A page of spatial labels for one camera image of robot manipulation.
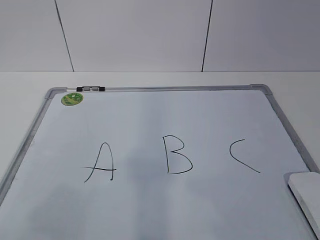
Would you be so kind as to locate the white whiteboard eraser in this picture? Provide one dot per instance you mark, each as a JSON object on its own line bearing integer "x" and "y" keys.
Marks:
{"x": 305, "y": 187}

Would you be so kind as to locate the black silver marker pen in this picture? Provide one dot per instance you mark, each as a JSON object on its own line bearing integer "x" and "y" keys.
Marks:
{"x": 90, "y": 89}

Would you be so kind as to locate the round green magnet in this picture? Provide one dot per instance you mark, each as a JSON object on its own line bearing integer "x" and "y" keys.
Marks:
{"x": 72, "y": 99}

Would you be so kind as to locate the white magnetic whiteboard grey frame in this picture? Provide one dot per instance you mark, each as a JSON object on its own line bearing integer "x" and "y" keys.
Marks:
{"x": 158, "y": 163}

